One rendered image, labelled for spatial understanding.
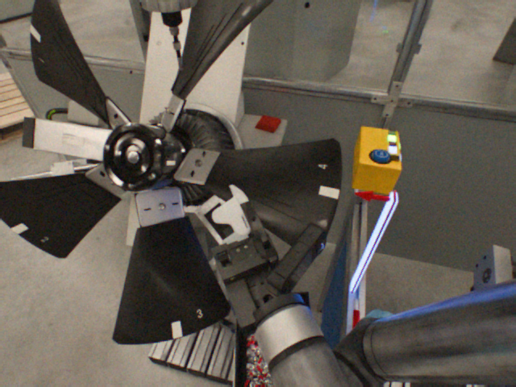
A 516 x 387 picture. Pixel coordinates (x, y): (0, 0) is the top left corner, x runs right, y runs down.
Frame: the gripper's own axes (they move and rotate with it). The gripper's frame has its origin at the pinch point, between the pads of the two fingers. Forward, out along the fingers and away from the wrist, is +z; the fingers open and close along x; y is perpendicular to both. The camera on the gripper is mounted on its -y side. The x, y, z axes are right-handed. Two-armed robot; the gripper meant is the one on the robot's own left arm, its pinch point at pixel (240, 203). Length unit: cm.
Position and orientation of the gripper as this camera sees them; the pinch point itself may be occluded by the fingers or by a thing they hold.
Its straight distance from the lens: 52.9
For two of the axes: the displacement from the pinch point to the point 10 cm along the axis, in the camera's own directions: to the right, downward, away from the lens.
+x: 1.0, 6.7, 7.4
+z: -3.8, -6.6, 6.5
